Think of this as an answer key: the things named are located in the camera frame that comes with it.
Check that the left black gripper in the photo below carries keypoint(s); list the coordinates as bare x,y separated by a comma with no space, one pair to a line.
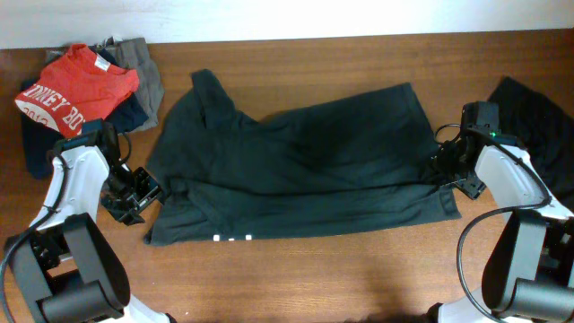
129,213

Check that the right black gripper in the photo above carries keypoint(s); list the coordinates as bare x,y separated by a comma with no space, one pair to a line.
471,187

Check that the dark green t-shirt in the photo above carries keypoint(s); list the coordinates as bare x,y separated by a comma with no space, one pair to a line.
352,165

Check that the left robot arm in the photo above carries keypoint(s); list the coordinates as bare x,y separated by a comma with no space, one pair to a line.
63,265

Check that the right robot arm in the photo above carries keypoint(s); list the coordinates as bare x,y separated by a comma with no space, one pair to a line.
529,274

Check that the black garment at right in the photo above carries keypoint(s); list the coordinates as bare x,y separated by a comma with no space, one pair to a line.
545,130

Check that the red folded printed t-shirt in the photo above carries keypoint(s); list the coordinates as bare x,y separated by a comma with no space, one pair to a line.
78,87

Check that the grey folded garment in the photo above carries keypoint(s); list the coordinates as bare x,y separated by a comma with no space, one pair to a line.
139,111

